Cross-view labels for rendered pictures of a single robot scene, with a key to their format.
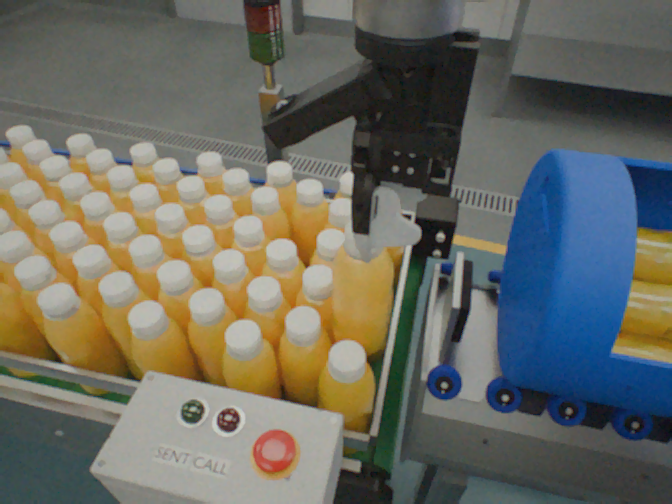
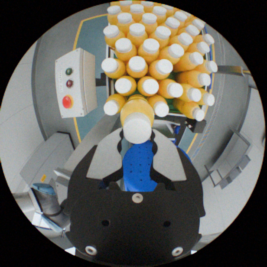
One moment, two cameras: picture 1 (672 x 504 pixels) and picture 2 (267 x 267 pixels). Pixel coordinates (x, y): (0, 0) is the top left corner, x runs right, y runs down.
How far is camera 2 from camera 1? 0.42 m
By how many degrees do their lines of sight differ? 61
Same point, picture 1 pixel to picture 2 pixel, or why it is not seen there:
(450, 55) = not seen: outside the picture
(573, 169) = not seen: hidden behind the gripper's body
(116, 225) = (157, 8)
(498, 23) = (242, 131)
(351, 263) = (123, 118)
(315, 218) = (193, 81)
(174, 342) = (112, 42)
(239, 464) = (63, 93)
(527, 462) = not seen: hidden behind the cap
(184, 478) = (57, 82)
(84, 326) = (112, 19)
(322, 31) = (248, 91)
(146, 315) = (109, 30)
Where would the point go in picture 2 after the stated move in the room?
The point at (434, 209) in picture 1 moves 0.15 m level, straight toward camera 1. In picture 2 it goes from (199, 125) to (172, 122)
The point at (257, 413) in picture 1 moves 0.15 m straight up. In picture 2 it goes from (74, 90) to (22, 109)
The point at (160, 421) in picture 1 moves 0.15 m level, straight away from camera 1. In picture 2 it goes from (66, 64) to (98, 21)
